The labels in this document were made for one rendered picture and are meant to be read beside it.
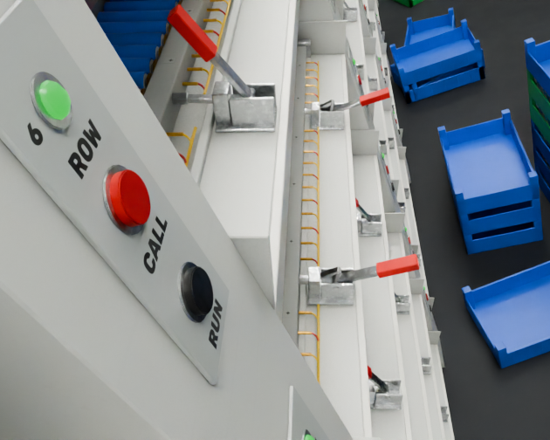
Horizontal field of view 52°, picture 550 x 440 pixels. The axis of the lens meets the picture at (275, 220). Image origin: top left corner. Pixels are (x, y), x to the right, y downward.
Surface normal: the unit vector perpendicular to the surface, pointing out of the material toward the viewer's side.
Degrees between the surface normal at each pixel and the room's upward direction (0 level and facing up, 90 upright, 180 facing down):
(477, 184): 0
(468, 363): 0
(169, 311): 90
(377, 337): 18
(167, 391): 90
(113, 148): 90
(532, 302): 0
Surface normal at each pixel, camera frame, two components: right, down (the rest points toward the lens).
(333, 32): -0.05, 0.69
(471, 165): -0.36, -0.68
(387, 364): -0.05, -0.72
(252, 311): 0.93, -0.22
